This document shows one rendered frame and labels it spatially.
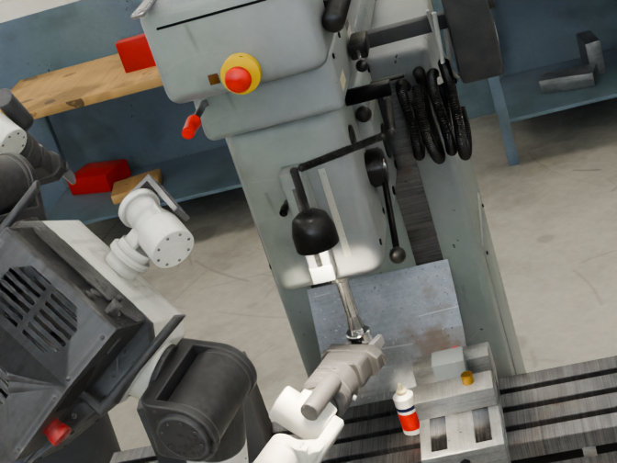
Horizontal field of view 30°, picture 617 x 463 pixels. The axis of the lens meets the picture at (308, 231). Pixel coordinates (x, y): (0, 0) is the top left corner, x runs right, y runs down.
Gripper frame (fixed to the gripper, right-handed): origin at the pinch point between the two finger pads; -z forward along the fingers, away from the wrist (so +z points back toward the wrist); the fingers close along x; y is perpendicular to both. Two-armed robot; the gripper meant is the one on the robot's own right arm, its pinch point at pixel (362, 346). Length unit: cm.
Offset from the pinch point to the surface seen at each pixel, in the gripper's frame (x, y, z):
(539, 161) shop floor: 89, 111, -329
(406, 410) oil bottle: -5.9, 13.7, 0.9
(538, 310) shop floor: 48, 112, -193
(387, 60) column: 0, -43, -40
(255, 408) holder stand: 22.7, 9.0, 8.7
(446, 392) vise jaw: -15.8, 8.8, 1.5
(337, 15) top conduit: -22, -67, 12
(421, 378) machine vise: -7.3, 10.9, -5.5
